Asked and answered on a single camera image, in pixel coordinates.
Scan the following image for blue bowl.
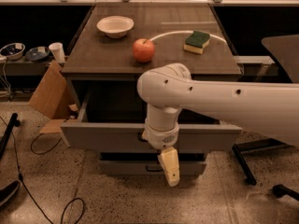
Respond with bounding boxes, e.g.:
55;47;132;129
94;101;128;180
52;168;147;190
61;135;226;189
0;43;25;61
25;47;50;63

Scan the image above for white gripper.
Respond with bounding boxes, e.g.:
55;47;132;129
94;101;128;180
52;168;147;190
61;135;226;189
142;120;180;187

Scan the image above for blue bowl left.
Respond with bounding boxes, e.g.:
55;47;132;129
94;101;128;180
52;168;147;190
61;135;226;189
0;43;25;61

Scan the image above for grey drawer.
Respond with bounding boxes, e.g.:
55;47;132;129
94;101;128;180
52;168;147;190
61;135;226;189
99;152;206;175
62;82;241;153

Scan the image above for brown cardboard box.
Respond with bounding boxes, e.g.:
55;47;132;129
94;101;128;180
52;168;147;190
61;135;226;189
29;61;78;133

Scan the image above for black pole left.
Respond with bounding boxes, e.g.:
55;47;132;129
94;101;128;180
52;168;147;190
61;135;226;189
0;113;21;159

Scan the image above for green yellow sponge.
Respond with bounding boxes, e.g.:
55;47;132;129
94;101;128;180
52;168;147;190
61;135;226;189
183;31;210;54

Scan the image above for white paper cup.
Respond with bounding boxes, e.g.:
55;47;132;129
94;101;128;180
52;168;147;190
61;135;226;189
49;42;65;63

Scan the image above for grey drawer cabinet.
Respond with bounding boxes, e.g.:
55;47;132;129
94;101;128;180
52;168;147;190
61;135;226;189
61;2;243;176

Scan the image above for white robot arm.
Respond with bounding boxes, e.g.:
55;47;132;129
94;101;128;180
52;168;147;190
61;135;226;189
137;63;299;187

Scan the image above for black floor cable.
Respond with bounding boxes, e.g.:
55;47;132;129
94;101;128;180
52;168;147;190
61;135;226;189
0;115;86;224

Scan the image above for red apple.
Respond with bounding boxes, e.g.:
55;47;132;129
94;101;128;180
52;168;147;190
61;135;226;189
133;38;155;63

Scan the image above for black stand legs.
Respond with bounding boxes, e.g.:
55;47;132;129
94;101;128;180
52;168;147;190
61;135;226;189
232;137;293;187

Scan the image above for black caster foot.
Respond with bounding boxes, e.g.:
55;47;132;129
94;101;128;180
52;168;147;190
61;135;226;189
272;184;299;201

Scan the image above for black shoe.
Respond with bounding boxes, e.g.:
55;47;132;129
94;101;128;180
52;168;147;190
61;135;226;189
0;180;20;207

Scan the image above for grey bottom drawer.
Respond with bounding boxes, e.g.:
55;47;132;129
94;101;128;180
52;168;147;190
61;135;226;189
99;152;206;175

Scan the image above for blue bowl right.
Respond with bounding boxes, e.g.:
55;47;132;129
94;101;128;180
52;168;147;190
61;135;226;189
25;47;50;63

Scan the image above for white paper bowl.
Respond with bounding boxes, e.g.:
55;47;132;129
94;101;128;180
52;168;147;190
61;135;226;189
96;16;134;38

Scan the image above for grey top drawer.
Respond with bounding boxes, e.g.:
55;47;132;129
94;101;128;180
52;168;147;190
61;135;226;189
62;82;241;153

